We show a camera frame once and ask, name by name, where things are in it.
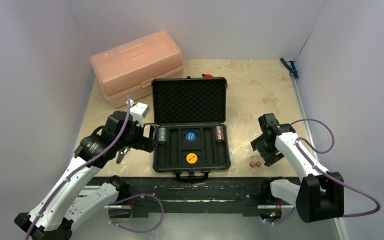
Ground blue small blind button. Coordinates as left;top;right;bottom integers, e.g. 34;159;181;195
185;131;197;142

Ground black foam-lined poker case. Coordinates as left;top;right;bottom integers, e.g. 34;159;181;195
151;76;232;182

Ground yellow big blind button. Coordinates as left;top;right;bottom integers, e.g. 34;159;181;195
186;152;198;164

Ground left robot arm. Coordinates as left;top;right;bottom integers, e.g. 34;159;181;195
14;107;154;240

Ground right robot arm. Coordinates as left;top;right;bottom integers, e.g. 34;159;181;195
250;113;344;223

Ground pink translucent storage box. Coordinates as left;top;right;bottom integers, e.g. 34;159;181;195
89;30;185;108

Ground grey black handled pliers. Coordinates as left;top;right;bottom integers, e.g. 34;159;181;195
116;147;130;165

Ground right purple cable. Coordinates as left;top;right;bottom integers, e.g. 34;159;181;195
289;118;382;219

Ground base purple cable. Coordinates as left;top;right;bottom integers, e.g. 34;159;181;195
107;193;164;234

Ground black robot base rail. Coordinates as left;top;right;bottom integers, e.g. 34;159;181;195
82;175;304;220

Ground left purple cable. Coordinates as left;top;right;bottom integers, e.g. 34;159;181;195
23;95;132;240

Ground red handled cutter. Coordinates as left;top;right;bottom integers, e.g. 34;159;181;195
201;74;214;78

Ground blue handled pliers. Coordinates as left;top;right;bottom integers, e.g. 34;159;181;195
280;57;299;79

